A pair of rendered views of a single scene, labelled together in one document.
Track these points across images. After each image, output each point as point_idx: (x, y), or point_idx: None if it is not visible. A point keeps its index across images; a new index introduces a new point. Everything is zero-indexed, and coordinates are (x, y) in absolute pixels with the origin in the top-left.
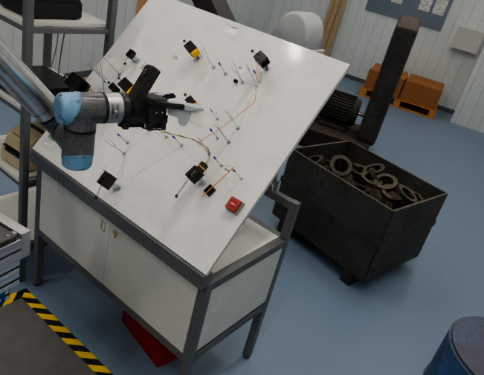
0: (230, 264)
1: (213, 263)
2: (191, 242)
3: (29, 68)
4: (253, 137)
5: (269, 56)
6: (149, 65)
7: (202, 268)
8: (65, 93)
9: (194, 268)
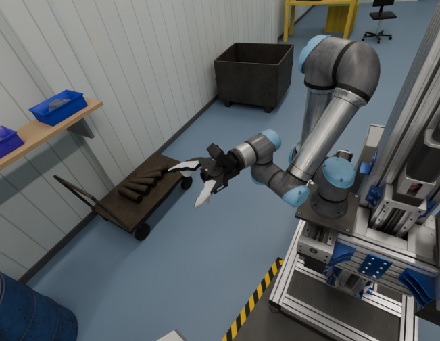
0: None
1: (165, 335)
2: None
3: (313, 139)
4: None
5: None
6: (217, 147)
7: (176, 335)
8: (270, 130)
9: (183, 339)
